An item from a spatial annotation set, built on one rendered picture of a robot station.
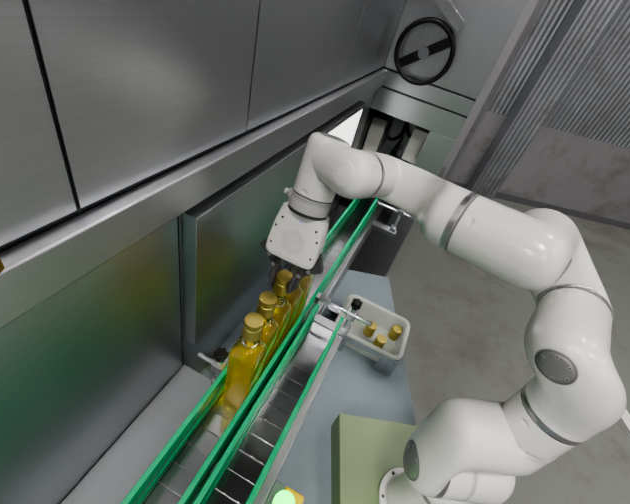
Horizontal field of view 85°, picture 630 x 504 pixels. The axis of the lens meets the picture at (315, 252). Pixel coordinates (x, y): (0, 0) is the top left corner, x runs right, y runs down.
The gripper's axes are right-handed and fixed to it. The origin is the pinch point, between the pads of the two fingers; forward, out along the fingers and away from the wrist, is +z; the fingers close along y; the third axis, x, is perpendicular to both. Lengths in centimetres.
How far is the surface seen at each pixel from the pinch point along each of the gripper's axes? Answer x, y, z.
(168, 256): -16.2, -15.1, -4.1
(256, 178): 1.4, -11.8, -16.3
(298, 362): 10.1, 8.2, 26.8
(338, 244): 61, 0, 13
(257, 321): -11.4, 0.8, 3.3
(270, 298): -5.7, 0.2, 1.8
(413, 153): 111, 10, -22
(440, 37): 89, 3, -63
